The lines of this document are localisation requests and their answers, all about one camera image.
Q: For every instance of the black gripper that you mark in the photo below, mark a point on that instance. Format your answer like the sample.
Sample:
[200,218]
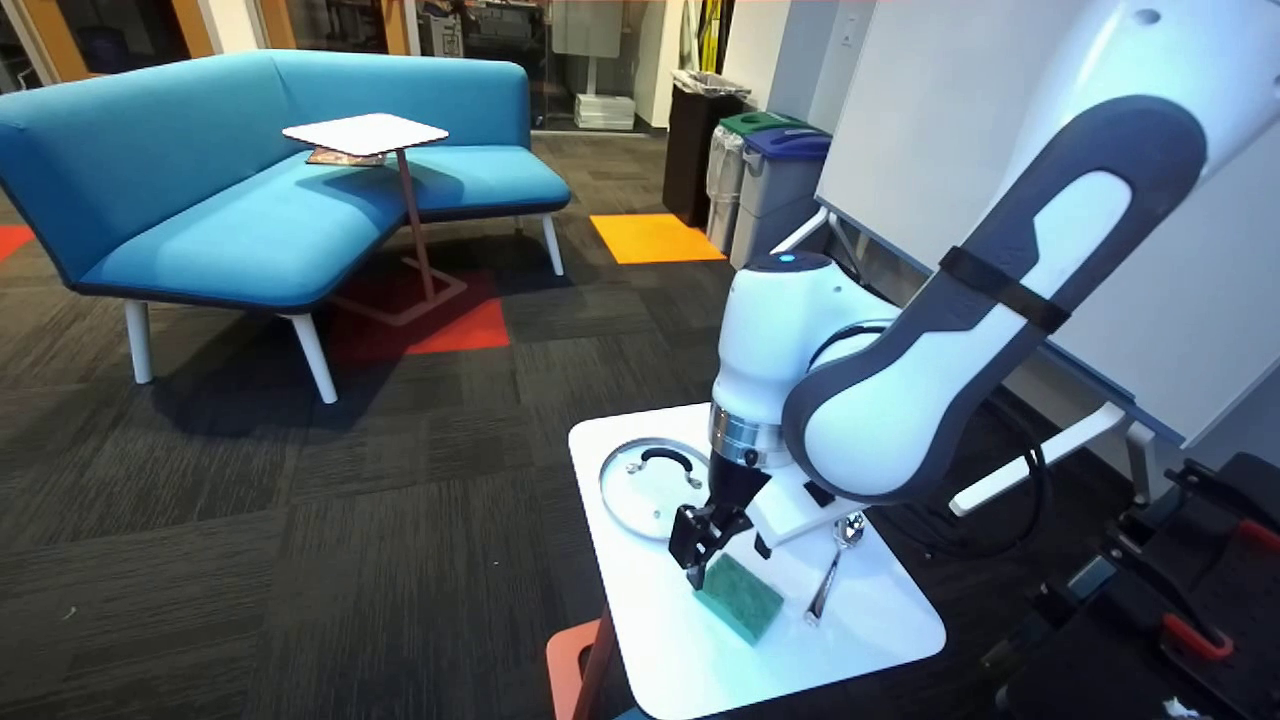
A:
[734,498]

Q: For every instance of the teal blue sponge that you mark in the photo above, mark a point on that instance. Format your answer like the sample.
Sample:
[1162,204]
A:
[744,601]

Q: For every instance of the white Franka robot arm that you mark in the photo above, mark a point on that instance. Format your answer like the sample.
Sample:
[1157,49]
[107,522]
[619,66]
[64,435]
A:
[882,386]

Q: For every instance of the glass pot lid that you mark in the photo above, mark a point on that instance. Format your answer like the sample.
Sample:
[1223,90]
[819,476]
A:
[641,500]

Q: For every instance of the metal spoon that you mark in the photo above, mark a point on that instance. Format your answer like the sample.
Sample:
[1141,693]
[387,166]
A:
[845,528]

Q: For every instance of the red table base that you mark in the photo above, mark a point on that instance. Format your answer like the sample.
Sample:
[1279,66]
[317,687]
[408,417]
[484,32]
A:
[570,661]

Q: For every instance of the orange floor mat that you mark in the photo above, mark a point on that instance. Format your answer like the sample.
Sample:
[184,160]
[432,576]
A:
[653,240]

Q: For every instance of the white whiteboard stand leg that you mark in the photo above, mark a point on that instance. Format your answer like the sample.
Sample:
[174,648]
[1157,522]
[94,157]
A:
[801,235]
[1065,444]

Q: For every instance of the grey bin with blue lid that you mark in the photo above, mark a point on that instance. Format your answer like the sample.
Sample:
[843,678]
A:
[781,193]

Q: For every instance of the grey bin with green lid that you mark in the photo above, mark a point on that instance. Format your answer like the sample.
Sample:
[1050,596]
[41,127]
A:
[725,166]

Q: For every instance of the black trash bin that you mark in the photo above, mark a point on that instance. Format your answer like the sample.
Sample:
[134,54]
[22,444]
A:
[693,145]

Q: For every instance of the white box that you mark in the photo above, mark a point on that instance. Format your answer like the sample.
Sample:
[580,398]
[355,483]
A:
[604,111]

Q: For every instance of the large white whiteboard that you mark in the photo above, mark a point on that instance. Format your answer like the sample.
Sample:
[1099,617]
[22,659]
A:
[933,106]

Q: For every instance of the small white side table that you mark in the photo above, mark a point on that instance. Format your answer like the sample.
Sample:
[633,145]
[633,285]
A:
[362,130]

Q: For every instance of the blue corner sofa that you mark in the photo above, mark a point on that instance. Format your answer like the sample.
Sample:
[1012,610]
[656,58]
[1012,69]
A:
[200,160]

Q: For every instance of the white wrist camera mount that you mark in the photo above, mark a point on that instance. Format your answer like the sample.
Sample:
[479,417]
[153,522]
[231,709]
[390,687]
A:
[793,510]

